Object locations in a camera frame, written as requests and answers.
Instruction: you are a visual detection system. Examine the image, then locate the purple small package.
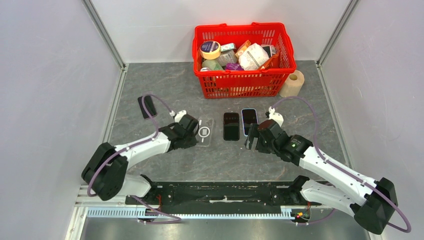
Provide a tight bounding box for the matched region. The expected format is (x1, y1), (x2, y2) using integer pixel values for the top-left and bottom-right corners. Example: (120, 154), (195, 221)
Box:
(225, 63), (244, 71)

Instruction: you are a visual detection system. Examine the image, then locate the clear magsafe phone case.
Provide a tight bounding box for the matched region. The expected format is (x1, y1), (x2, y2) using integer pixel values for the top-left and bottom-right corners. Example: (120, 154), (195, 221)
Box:
(196, 118), (215, 147)

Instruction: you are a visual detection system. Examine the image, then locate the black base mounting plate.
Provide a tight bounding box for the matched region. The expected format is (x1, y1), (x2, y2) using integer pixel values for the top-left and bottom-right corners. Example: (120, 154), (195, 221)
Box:
(140, 181), (308, 215)

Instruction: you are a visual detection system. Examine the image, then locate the teal small box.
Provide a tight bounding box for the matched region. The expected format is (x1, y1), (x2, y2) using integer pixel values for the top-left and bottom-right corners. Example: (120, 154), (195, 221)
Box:
(220, 43), (236, 52)

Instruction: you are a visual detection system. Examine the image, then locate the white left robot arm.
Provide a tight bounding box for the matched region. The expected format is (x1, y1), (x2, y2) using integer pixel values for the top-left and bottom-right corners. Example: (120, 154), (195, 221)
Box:
(81, 111), (199, 204)

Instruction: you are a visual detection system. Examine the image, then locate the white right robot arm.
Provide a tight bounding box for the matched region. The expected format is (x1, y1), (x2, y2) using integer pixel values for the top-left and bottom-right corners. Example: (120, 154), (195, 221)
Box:
(245, 119), (398, 235)

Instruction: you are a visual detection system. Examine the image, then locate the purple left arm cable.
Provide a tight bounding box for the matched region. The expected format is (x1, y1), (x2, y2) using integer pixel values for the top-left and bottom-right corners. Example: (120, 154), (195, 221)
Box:
(86, 93), (183, 225)

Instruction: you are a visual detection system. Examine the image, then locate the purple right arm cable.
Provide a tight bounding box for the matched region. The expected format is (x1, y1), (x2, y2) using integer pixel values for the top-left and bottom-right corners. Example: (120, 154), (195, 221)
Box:
(269, 96), (412, 234)

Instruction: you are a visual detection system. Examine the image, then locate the white slotted cable duct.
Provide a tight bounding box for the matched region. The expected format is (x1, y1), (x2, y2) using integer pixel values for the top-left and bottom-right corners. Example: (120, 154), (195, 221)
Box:
(86, 205), (299, 220)

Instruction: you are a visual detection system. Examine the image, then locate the black smartphone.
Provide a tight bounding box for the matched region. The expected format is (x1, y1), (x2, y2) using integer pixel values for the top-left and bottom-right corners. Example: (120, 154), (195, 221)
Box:
(137, 95), (157, 120)
(241, 108), (258, 128)
(223, 113), (240, 141)

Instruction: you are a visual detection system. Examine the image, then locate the white crumpled paper bag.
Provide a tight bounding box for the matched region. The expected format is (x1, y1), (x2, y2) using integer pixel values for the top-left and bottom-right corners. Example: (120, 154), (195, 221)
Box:
(238, 43), (270, 71)

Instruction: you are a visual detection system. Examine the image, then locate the green pale bottle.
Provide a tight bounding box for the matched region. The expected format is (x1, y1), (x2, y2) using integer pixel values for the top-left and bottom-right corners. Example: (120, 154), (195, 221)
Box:
(201, 59), (224, 71)

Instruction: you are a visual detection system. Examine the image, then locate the orange small box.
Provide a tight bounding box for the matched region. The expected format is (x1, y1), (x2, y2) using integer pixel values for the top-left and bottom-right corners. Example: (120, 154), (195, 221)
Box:
(235, 40), (252, 59)

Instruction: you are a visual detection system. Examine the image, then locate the grey wrapped packet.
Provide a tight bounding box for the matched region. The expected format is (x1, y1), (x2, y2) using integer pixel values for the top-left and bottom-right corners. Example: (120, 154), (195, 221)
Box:
(215, 50), (238, 67)

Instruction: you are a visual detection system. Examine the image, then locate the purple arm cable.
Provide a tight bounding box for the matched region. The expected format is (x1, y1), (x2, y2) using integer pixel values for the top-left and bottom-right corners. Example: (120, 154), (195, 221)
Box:
(86, 93), (183, 225)
(269, 96), (412, 234)

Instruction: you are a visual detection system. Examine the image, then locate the dark round jar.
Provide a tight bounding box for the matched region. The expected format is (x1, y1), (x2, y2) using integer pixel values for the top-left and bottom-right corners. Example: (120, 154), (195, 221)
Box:
(261, 44), (278, 58)

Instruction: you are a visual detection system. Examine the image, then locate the masking tape roll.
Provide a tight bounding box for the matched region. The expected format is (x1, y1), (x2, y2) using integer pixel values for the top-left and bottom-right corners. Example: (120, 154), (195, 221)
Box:
(199, 40), (221, 60)

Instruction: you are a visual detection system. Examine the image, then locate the beige paper roll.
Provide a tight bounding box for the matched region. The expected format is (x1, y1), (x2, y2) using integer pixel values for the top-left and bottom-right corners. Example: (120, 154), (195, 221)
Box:
(279, 70), (305, 98)

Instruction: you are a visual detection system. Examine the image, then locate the red plastic shopping basket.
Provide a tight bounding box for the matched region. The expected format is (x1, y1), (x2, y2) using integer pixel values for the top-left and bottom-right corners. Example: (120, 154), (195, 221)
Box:
(192, 22), (297, 99)

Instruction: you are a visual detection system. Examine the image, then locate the light blue phone case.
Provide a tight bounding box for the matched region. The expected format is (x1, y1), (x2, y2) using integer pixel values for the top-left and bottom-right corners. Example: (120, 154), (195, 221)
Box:
(241, 108), (258, 137)

